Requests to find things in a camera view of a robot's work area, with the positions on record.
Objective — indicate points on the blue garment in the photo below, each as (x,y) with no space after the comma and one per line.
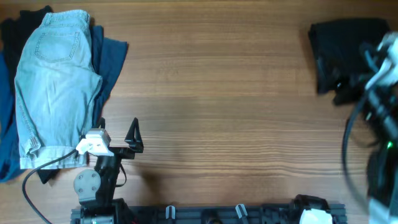
(108,57)

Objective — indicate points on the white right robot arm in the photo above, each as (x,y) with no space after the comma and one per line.
(380,104)

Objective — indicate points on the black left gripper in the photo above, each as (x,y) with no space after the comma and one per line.
(117,150)

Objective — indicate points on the black shorts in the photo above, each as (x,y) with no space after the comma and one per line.
(336,48)

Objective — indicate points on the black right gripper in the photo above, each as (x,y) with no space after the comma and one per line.
(347,87)

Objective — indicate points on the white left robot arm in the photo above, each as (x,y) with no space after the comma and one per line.
(95,187)

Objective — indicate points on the black garment at pile bottom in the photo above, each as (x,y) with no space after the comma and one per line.
(14,34)

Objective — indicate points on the light grey denim shorts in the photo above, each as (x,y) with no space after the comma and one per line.
(56,86)

